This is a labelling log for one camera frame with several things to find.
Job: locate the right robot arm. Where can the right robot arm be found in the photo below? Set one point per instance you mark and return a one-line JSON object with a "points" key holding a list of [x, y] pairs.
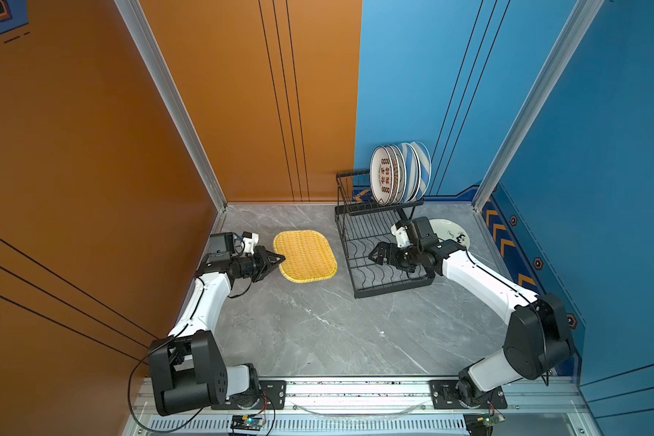
{"points": [[538, 336]]}

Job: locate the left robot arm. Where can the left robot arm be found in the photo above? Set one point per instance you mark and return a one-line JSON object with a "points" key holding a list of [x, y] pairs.
{"points": [[187, 368]]}

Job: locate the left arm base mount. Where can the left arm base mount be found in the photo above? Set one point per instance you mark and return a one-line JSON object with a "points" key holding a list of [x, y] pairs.
{"points": [[268, 393]]}

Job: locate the white plate red characters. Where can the white plate red characters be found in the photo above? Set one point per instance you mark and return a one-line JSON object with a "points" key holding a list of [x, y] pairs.
{"points": [[382, 175]]}

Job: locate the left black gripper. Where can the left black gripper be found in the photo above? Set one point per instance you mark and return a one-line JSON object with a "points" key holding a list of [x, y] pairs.
{"points": [[264, 267]]}

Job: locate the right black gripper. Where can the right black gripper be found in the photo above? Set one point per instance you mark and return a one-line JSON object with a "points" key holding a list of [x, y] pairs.
{"points": [[392, 249]]}

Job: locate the left circuit board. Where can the left circuit board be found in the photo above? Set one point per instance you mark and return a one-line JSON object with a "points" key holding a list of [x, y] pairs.
{"points": [[247, 424]]}

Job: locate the white green emblem plate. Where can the white green emblem plate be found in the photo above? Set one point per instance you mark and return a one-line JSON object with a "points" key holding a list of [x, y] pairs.
{"points": [[402, 165]]}

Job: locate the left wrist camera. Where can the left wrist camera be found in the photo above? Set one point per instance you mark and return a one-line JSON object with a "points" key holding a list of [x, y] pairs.
{"points": [[249, 242]]}

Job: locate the right circuit board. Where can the right circuit board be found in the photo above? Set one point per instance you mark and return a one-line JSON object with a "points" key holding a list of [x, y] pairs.
{"points": [[482, 424]]}

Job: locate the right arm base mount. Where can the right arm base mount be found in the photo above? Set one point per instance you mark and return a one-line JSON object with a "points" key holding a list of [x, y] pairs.
{"points": [[445, 395]]}

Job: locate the circuit board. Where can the circuit board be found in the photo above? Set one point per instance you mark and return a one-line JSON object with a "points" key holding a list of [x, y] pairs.
{"points": [[247, 424], [482, 424]]}

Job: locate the white floral plate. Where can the white floral plate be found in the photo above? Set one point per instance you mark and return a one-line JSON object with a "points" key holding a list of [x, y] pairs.
{"points": [[448, 230]]}

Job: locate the blue striped plate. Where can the blue striped plate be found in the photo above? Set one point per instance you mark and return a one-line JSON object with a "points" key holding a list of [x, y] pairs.
{"points": [[425, 167], [413, 171]]}

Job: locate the orange sunburst round plate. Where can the orange sunburst round plate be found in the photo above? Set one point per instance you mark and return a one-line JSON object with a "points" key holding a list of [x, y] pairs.
{"points": [[395, 173]]}

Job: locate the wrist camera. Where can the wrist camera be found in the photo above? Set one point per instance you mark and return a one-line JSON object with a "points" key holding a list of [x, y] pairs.
{"points": [[249, 242], [400, 232]]}

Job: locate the yellow woven square plate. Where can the yellow woven square plate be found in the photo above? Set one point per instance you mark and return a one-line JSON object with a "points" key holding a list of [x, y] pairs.
{"points": [[308, 256]]}

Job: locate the black wire dish rack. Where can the black wire dish rack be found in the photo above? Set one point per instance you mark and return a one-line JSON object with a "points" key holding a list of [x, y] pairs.
{"points": [[362, 223]]}

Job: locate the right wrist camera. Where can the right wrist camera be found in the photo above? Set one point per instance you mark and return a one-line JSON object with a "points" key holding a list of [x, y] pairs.
{"points": [[400, 232]]}

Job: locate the aluminium front rail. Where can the aluminium front rail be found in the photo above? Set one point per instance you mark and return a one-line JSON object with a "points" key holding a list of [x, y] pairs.
{"points": [[351, 395]]}

